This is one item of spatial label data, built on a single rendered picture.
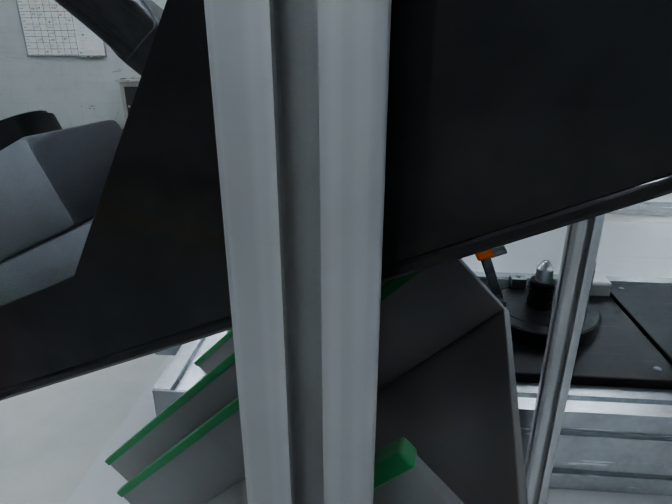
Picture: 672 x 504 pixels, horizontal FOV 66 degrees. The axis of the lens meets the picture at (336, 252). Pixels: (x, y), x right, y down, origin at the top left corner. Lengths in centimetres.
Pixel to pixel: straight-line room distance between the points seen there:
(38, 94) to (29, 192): 947
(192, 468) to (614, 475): 45
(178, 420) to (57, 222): 21
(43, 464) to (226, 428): 41
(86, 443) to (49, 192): 55
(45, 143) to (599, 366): 57
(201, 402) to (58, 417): 43
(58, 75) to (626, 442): 925
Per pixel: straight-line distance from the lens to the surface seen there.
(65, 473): 68
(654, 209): 166
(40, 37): 952
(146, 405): 74
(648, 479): 66
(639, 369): 65
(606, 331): 71
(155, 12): 57
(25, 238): 19
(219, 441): 33
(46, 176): 18
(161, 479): 37
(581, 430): 60
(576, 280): 46
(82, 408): 77
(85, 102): 936
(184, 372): 62
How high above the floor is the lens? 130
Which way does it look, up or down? 22 degrees down
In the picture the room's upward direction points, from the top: straight up
